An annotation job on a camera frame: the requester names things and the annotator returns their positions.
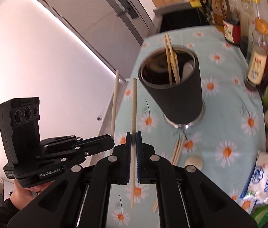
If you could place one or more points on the daisy print tablecloth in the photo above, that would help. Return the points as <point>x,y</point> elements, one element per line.
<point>227,139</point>

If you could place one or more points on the black sink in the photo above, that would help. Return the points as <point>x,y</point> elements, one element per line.
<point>178,16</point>

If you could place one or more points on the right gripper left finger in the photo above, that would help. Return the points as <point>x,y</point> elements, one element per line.
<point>128,144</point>

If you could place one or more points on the person's left hand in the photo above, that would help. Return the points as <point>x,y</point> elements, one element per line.
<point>21,197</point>

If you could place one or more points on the beige ceramic spoon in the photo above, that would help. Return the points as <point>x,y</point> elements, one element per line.
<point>195,161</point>

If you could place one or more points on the green sugar bag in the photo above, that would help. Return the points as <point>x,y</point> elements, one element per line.
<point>260,214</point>

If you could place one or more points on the blue white salt bag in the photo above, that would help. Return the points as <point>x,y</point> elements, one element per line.
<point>257,185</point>

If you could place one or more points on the clear bottle black cap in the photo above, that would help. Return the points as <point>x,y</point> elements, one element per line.
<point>247,24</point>

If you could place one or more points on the black utensil holder cup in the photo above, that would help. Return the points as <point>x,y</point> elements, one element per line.
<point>182,103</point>

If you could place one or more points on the white plastic spoon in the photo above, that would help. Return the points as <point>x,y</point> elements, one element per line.
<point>188,69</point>

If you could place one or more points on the soy sauce bottle red label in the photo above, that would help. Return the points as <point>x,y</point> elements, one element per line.
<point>258,56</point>

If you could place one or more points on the grey door with handle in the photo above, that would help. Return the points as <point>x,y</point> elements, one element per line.
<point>114,30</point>

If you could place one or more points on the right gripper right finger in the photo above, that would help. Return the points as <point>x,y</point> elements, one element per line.
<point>138,141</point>

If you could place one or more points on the wooden chopstick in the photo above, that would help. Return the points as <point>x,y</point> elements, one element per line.
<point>114,104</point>
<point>174,150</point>
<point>133,143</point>
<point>179,148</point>

